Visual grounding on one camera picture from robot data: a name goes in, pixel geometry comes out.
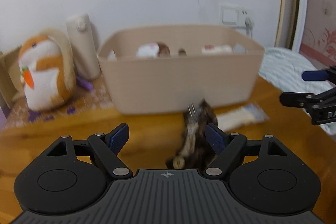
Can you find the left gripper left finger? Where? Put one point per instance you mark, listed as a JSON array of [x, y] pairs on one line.
[[117, 138]]

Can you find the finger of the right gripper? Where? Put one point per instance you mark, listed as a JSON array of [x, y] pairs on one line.
[[327, 74]]

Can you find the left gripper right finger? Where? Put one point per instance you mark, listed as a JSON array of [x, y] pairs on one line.
[[216, 138]]

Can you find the brown squirrel plush keychain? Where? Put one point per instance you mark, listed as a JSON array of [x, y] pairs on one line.
[[153, 50]]

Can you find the white tissue packet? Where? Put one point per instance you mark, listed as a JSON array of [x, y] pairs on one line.
[[210, 49]]

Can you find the cream blue flat packet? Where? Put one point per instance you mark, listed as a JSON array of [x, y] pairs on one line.
[[245, 115]]

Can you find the purple pen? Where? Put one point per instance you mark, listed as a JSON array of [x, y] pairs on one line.
[[84, 84]]

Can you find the beige plastic storage basket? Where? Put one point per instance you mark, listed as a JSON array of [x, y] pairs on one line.
[[171, 83]]

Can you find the cream thermos bottle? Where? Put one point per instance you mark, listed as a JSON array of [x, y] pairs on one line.
[[83, 46]]

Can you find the orange white hamster plush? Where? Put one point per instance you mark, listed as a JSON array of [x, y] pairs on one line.
[[47, 70]]

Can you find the brown cardboard box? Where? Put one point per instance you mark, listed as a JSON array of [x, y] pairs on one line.
[[11, 87]]

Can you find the white door frame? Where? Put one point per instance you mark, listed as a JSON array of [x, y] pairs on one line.
[[308, 27]]

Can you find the white wall switch socket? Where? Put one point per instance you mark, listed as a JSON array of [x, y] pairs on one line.
[[235, 16]]

